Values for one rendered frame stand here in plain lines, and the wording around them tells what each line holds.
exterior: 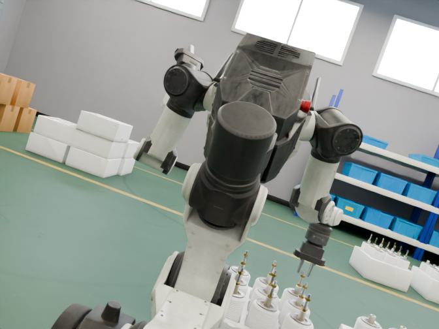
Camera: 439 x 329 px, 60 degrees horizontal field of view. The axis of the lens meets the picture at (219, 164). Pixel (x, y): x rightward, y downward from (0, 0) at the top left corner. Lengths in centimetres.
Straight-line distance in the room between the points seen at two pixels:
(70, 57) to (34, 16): 99
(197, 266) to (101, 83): 622
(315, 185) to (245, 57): 44
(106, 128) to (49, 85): 386
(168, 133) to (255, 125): 52
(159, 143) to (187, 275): 41
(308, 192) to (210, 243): 39
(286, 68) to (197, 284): 59
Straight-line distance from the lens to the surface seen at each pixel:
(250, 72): 95
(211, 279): 101
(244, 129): 68
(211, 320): 99
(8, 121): 487
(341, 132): 106
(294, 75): 97
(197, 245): 95
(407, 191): 609
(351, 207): 583
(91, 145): 379
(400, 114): 676
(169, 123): 117
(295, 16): 670
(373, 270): 359
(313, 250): 154
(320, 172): 116
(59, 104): 735
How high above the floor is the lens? 74
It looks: 4 degrees down
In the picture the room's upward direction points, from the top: 19 degrees clockwise
